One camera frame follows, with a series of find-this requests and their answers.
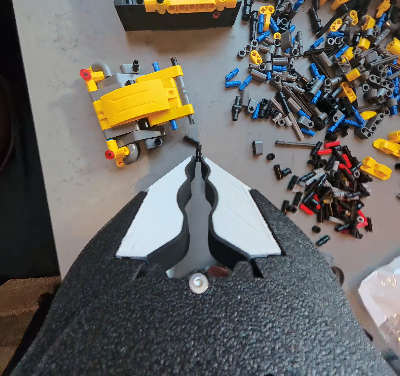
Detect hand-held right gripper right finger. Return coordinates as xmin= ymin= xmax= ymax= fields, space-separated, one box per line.
xmin=200 ymin=156 xmax=283 ymax=271

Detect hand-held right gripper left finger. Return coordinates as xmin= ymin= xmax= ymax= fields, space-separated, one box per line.
xmin=115 ymin=156 xmax=198 ymax=271

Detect pile of mixed building pieces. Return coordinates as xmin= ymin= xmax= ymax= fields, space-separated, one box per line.
xmin=223 ymin=0 xmax=400 ymax=142

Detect yellow and grey car assembly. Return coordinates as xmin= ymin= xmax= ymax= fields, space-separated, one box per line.
xmin=79 ymin=57 xmax=196 ymax=167

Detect pile of black red pins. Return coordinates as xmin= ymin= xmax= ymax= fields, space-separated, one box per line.
xmin=281 ymin=141 xmax=374 ymax=239

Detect long dark grey axle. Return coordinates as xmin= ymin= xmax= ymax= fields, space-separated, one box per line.
xmin=275 ymin=140 xmax=318 ymax=148

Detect yellow curved liftarm piece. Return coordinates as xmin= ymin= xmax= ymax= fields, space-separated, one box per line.
xmin=373 ymin=130 xmax=400 ymax=158
xmin=359 ymin=156 xmax=393 ymax=181

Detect person's dark trousers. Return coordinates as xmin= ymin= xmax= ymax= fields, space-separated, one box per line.
xmin=0 ymin=0 xmax=60 ymax=286

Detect clear plastic bags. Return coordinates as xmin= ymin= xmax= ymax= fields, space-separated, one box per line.
xmin=358 ymin=262 xmax=400 ymax=347

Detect grey desk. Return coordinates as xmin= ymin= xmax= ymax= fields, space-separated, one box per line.
xmin=8 ymin=0 xmax=400 ymax=351

